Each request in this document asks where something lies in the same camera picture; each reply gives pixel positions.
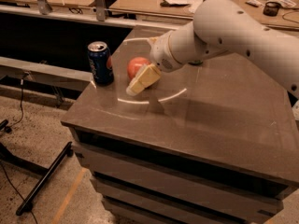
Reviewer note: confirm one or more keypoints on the red apple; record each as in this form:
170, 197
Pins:
134, 65

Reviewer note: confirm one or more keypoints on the black metal stand leg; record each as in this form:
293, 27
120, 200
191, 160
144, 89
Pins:
27, 204

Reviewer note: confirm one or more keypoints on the blue pepsi can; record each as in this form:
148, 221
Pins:
100, 62

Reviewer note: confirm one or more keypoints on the grey drawer cabinet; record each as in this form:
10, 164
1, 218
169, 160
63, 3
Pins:
210, 144

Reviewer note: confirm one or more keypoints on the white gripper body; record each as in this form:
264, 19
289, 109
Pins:
162, 55

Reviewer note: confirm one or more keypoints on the green soda can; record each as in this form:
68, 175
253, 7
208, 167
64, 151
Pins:
197, 62

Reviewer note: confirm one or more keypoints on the black round cup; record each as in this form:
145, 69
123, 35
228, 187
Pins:
271, 9

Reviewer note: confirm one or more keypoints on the metal bracket post middle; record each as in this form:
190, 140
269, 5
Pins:
100, 7

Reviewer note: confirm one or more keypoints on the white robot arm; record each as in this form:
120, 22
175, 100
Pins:
220, 27

